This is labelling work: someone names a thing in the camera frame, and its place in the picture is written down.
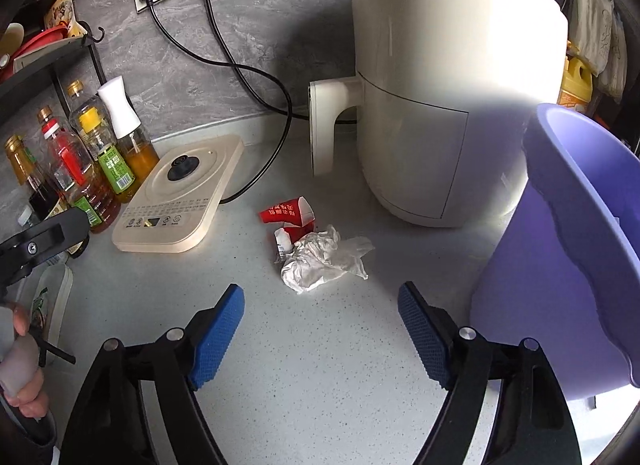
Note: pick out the red plate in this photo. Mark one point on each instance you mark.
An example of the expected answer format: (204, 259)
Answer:
(40, 42)

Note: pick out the green label oil bottle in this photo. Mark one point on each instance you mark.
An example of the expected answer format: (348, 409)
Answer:
(115, 170)

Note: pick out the black kitchen rack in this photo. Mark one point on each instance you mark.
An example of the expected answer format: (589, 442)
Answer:
(45, 72)

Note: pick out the cream air fryer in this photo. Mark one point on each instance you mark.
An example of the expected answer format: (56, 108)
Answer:
(425, 95)

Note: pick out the crushed red paper cup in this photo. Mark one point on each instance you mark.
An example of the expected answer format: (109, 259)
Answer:
(287, 215)

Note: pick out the person's left hand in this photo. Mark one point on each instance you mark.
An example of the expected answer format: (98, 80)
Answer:
(32, 402)

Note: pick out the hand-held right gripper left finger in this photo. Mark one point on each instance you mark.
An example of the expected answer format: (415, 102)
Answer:
(215, 340)

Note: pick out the person's left forearm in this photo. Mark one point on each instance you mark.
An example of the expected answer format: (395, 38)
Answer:
(25, 440)

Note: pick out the white printed hanging bag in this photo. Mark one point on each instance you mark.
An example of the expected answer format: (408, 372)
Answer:
(615, 60)
(592, 20)

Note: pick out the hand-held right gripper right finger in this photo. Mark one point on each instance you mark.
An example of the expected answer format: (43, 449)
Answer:
(425, 335)

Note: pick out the dark gold-capped sauce bottle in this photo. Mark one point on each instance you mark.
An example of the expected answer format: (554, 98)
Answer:
(30, 180)

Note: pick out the white-capped glass oil dispenser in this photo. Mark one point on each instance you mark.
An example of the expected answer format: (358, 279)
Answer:
(117, 105)

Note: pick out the purple plastic bucket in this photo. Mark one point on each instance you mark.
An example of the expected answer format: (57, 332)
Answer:
(540, 295)

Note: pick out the yellow detergent bottle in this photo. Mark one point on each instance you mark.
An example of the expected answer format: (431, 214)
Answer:
(575, 90)

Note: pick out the white green printed packet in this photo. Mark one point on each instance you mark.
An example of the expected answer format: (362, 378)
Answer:
(50, 295)

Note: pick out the cream kettle base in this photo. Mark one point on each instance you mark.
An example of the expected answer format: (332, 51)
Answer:
(170, 205)

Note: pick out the small clear white-capped bottle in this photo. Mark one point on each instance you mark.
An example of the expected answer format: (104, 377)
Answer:
(24, 217)

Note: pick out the red label oil bottle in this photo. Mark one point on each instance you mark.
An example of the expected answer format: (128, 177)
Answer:
(75, 180)

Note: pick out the small white squeeze bottle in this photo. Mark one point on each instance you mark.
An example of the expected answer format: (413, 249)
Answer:
(283, 242)

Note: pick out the yellow snack packet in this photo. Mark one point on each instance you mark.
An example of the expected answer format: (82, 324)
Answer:
(62, 12)

